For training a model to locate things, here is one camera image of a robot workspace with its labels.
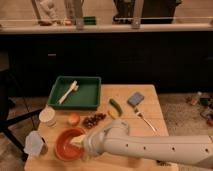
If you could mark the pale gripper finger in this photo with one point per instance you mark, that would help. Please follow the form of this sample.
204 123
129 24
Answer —
78 140

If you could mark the orange bowl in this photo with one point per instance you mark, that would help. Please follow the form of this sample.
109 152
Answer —
64 150

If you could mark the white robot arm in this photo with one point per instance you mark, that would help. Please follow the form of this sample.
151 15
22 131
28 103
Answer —
115 139

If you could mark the green plastic tray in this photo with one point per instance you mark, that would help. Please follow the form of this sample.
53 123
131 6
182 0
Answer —
86 97

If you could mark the bunch of red grapes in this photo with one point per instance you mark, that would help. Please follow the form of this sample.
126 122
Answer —
90 122

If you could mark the orange peach fruit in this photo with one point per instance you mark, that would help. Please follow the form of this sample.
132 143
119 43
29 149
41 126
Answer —
73 119

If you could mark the yellow banana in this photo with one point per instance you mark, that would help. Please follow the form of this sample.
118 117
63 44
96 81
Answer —
112 115

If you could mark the translucent plastic container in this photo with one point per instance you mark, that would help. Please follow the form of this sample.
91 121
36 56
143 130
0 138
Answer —
35 145

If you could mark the green cucumber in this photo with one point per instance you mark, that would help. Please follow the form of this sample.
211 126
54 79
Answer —
115 104

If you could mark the white dish brush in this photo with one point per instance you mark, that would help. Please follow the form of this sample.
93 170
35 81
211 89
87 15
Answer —
73 87

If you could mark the silver fork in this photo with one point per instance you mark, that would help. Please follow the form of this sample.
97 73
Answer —
139 114

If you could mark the blue sponge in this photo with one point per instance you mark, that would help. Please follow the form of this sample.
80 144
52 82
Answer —
135 99

